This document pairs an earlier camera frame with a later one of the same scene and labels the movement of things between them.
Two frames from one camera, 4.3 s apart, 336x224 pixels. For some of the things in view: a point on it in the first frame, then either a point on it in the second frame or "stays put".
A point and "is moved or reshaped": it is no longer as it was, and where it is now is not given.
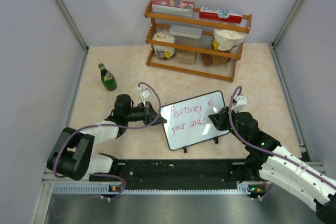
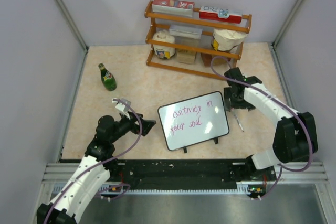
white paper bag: [224, 39] stays put
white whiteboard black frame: [188, 120] stays put
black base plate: [180, 173] stays put
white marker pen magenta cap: [206, 120] is moved or reshaped
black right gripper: [219, 119] -> [229, 103]
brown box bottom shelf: [210, 60] stays put
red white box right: [212, 12] stays put
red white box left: [172, 7] stays put
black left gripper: [149, 116] -> [146, 124]
